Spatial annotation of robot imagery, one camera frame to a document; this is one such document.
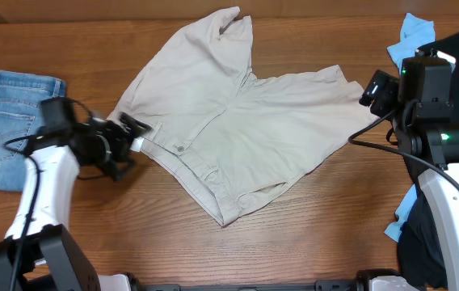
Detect black garment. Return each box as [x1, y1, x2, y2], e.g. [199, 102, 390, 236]
[398, 32, 459, 289]

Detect beige khaki shorts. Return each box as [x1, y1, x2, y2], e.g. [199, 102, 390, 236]
[112, 6, 373, 226]

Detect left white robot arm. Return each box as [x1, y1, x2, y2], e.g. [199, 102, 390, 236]
[0, 98, 151, 291]

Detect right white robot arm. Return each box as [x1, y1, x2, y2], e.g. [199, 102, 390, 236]
[360, 56, 459, 290]

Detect light blue cloth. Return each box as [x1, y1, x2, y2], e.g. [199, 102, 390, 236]
[385, 13, 436, 243]

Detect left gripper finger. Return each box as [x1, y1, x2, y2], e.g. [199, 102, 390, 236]
[99, 159, 136, 181]
[119, 112, 152, 136]

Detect folded blue denim jeans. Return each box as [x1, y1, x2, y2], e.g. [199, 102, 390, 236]
[0, 70, 66, 192]

